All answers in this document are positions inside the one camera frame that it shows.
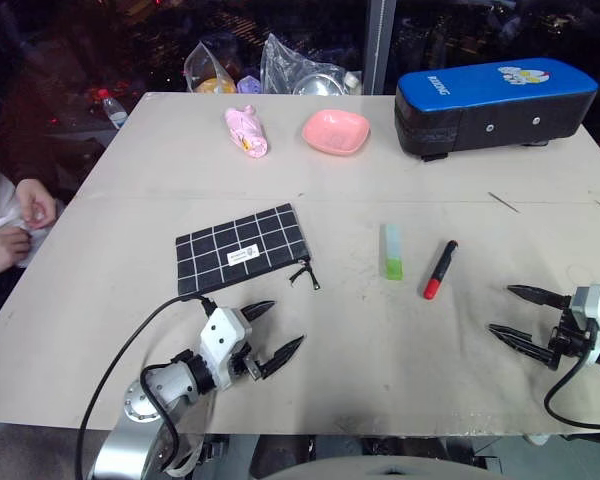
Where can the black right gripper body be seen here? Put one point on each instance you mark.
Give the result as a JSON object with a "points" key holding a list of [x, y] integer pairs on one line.
{"points": [[570, 340]]}

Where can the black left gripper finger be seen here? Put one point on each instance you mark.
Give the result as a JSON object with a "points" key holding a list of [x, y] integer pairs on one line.
{"points": [[258, 311], [282, 357]]}

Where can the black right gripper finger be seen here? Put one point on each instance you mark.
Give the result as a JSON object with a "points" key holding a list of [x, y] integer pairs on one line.
{"points": [[540, 295], [522, 341]]}

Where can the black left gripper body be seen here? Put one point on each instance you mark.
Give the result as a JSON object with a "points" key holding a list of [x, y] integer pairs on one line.
{"points": [[247, 367]]}

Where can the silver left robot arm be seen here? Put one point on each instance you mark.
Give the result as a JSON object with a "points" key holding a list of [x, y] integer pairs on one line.
{"points": [[135, 440]]}

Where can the black grid pencil pouch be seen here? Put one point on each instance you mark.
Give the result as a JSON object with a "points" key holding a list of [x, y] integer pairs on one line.
{"points": [[240, 245]]}

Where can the bystander left hand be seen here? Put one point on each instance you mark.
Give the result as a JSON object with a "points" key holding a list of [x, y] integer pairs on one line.
{"points": [[35, 202]]}

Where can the bystander right hand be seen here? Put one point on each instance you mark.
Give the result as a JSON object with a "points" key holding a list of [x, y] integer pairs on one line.
{"points": [[2, 250]]}

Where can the red and black marker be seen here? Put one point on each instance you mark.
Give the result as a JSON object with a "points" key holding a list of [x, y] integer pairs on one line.
{"points": [[439, 272]]}

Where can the green translucent glue stick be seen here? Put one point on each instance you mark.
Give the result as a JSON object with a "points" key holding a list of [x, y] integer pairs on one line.
{"points": [[392, 252]]}

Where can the blue and black boxing pad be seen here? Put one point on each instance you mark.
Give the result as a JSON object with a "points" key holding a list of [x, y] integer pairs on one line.
{"points": [[495, 107]]}

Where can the pink plastic bowl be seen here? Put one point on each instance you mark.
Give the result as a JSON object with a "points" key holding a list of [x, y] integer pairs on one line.
{"points": [[336, 131]]}

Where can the purple small object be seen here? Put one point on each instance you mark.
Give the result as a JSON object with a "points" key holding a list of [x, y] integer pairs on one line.
{"points": [[249, 85]]}

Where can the plastic bag with orange contents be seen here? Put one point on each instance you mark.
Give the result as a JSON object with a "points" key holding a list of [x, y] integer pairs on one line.
{"points": [[210, 77]]}

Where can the clear bag with metal bowl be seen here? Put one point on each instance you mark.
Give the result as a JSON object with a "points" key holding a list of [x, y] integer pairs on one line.
{"points": [[300, 70]]}

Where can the clear red-capped water bottle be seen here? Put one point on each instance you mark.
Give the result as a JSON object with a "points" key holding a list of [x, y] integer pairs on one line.
{"points": [[113, 109]]}

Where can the grey vertical pillar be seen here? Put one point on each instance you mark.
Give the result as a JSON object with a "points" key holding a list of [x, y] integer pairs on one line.
{"points": [[380, 45]]}

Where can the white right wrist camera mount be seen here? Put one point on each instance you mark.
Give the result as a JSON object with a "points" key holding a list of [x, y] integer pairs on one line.
{"points": [[587, 302]]}

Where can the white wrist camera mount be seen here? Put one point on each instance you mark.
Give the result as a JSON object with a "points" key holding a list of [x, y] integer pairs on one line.
{"points": [[587, 302], [222, 332]]}

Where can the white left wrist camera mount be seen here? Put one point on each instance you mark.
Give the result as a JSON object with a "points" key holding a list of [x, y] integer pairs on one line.
{"points": [[222, 332]]}

